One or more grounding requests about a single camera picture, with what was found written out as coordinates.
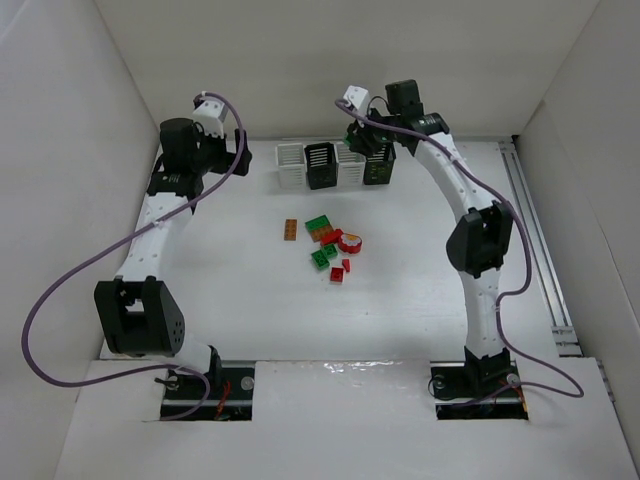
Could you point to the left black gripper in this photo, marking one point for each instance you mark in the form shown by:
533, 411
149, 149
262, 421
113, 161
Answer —
240, 151

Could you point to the aluminium rail right side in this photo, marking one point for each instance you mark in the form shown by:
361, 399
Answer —
564, 335

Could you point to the orange flat lego plate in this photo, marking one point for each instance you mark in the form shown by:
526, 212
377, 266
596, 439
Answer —
290, 230

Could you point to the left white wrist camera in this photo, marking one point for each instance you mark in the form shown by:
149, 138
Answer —
210, 113

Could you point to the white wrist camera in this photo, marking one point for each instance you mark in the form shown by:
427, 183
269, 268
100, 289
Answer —
357, 99
210, 113

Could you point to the long red lego brick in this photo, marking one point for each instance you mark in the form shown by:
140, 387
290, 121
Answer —
331, 237

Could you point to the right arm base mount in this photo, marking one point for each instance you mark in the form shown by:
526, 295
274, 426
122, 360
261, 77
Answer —
457, 398

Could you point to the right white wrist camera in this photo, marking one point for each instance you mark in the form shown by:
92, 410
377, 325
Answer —
357, 99

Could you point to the dark green lego plate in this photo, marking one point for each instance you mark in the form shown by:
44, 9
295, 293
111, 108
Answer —
317, 223

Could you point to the white slotted bin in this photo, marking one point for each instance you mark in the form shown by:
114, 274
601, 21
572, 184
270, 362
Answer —
351, 166
290, 162

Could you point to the black slotted bin centre left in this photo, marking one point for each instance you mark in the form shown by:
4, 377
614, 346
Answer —
321, 165

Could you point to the red square lego brick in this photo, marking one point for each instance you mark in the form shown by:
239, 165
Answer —
337, 275

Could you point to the white slotted bin centre right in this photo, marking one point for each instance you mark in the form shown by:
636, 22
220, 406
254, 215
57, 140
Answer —
351, 166

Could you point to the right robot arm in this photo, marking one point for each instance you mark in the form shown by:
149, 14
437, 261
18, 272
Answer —
477, 245

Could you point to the black slotted bin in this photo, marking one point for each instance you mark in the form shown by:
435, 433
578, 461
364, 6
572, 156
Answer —
321, 165
379, 166

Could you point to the red flower lego piece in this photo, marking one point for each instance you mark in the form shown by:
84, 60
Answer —
350, 243

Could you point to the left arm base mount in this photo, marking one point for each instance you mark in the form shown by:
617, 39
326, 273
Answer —
231, 401

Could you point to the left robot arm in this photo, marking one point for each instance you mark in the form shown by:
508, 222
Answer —
138, 314

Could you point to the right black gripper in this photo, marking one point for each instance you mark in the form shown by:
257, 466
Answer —
361, 135

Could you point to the black slotted bin far right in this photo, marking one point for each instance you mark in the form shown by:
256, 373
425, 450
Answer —
379, 166

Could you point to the white slotted bin far left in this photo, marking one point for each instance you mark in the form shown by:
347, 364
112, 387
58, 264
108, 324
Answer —
290, 162

